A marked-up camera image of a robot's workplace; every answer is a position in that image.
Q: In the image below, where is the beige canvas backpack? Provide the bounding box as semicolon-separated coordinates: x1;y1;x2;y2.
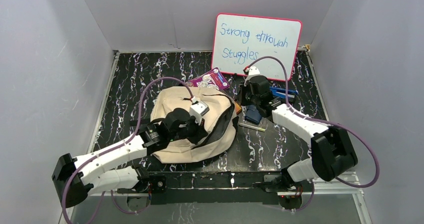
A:
150;86;238;164

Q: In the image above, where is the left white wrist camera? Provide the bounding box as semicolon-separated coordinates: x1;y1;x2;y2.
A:
189;96;210;125

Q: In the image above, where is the white marker pale cap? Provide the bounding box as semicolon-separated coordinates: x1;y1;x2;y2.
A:
238;123;266;132

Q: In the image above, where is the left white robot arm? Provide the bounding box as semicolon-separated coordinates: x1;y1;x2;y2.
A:
51;103;210;208

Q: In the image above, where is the Jane Eyre paperback book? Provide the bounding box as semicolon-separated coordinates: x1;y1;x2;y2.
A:
234;103;242;115

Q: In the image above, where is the pink framed whiteboard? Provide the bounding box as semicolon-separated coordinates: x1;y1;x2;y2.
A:
211;13;303;81

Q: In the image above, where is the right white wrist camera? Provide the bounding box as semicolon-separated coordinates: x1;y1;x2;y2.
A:
243;65;261;86

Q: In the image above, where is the blue black stapler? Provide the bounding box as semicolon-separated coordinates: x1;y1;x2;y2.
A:
269;87;298;105

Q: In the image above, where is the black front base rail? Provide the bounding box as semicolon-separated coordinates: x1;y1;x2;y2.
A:
145;171;299;206

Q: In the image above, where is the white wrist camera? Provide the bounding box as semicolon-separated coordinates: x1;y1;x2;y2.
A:
189;96;210;125
243;65;261;86

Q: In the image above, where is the purple colouring book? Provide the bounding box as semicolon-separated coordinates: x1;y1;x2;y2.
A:
186;68;230;91

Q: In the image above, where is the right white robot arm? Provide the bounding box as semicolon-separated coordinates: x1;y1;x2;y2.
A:
237;75;358;191

